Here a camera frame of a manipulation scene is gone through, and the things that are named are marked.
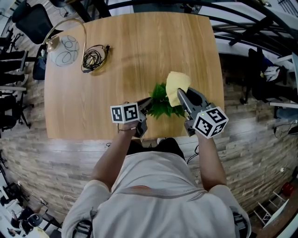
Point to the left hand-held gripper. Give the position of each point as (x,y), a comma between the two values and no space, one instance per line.
(125,112)

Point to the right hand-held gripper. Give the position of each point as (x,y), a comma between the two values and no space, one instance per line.
(209,123)

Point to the green plant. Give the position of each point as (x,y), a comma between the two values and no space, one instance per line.
(160,102)

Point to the yellow cloth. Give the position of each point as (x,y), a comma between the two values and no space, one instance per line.
(175,83)

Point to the person's left forearm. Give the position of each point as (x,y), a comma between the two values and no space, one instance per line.
(111,158)

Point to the person's right forearm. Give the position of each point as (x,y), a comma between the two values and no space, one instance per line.
(210,162)

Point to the black wristband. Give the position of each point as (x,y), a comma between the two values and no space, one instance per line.
(126,129)

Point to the person's black trousers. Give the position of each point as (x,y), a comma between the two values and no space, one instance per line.
(167,146)

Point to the white crumpled garment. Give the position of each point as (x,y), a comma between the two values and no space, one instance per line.
(271,70)

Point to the brass lamp with white globe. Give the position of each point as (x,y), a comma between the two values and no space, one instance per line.
(65,51)

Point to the person's light grey shirt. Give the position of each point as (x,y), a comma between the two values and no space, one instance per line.
(158,204)

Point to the black metal railing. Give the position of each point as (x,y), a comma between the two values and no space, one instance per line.
(278,24)

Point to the red round object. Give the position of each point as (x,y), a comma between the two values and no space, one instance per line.
(288,189)

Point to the black mesh office chair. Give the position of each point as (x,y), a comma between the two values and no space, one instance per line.
(32,22)

